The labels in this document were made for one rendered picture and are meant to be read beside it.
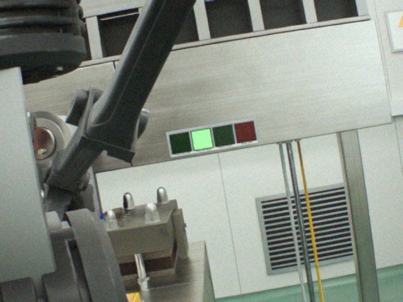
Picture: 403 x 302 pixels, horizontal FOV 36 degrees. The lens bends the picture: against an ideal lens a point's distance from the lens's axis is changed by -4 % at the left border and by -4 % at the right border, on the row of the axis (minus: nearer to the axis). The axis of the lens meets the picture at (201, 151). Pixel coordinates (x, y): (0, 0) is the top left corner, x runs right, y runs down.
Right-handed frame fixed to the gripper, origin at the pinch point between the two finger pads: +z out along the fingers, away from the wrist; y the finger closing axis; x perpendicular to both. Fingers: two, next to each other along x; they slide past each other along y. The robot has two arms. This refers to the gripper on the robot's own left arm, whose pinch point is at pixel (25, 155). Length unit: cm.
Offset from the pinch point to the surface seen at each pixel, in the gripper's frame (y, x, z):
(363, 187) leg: 83, 15, 61
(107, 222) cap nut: 15.0, -11.3, 14.3
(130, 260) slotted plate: 17.8, -16.7, 24.0
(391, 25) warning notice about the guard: 163, 207, 184
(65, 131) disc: 8.6, 6.5, 1.7
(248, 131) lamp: 51, 22, 32
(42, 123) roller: 3.7, 8.3, -0.5
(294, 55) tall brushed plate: 67, 37, 21
